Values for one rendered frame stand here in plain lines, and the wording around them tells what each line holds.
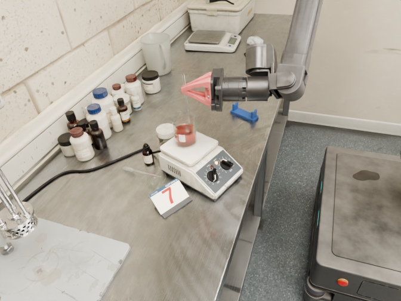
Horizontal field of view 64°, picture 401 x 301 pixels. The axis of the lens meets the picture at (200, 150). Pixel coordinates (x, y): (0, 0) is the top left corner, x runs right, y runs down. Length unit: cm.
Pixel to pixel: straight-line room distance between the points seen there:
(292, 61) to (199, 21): 120
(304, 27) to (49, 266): 76
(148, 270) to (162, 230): 10
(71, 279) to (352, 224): 99
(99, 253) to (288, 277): 101
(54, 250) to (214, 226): 37
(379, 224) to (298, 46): 84
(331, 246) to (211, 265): 64
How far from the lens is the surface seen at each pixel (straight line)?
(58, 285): 78
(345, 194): 146
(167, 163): 88
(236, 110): 115
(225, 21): 183
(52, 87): 116
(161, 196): 83
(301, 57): 75
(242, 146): 101
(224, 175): 85
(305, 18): 79
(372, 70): 230
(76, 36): 124
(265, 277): 159
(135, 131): 112
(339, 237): 131
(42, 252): 85
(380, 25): 220
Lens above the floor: 138
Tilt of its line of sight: 39 degrees down
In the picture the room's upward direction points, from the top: 5 degrees counter-clockwise
